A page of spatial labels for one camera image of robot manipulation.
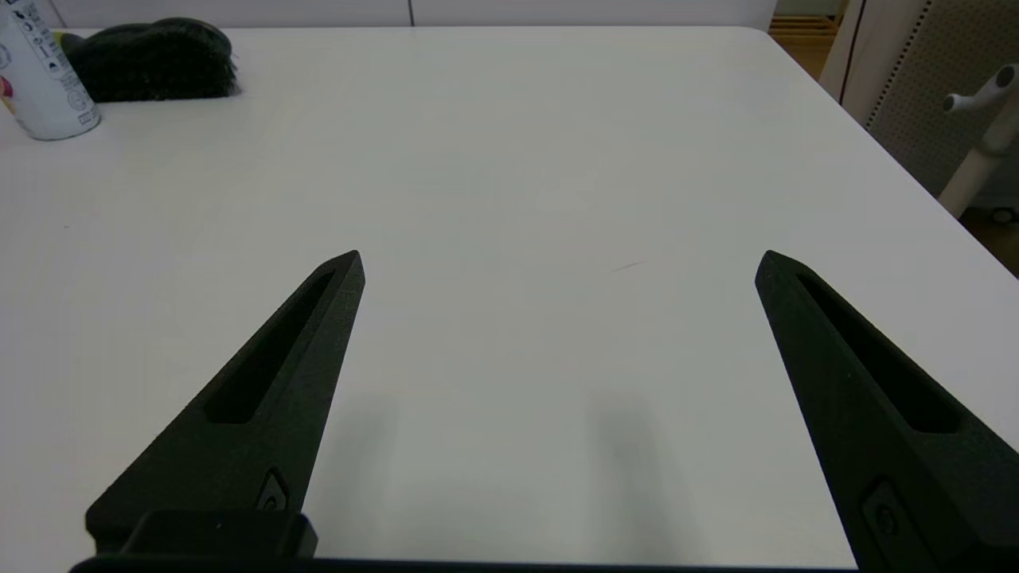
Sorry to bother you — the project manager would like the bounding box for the white side table leg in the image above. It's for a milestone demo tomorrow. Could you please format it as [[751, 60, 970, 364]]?
[[938, 102, 1019, 220]]

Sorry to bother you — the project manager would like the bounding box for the blue capped white bottle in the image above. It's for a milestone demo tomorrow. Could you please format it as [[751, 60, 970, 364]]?
[[0, 0, 103, 142]]

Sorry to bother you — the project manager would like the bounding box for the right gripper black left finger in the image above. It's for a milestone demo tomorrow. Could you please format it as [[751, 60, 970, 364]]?
[[85, 250, 367, 553]]

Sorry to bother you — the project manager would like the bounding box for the white perforated panel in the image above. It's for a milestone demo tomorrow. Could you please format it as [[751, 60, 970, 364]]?
[[864, 0, 1019, 200]]

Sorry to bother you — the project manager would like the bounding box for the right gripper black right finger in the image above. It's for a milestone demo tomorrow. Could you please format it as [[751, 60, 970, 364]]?
[[754, 249, 1019, 573]]

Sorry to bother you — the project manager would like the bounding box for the green handled grey brush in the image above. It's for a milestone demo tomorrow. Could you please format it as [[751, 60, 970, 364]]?
[[61, 18, 240, 103]]

